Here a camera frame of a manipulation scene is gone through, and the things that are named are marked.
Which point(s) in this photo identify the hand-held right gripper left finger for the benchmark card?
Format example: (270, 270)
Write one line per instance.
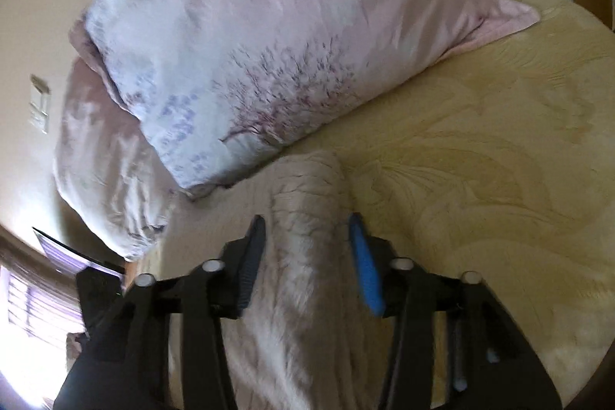
(252, 268)

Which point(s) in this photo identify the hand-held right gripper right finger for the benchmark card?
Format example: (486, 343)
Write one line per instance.
(366, 268)

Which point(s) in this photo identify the dark bedside furniture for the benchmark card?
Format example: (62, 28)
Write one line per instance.
(98, 290)

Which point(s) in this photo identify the yellow patterned bedspread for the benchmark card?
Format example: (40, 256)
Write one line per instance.
(480, 150)

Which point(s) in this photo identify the pink floral pillow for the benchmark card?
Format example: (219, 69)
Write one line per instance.
(105, 160)

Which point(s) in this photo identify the window with purple curtain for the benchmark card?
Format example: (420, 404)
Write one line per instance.
(33, 299)

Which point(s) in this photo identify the tree print floral pillow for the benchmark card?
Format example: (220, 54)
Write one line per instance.
(250, 30)

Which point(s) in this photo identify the white wall switch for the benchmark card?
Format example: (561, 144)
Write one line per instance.
(41, 105)

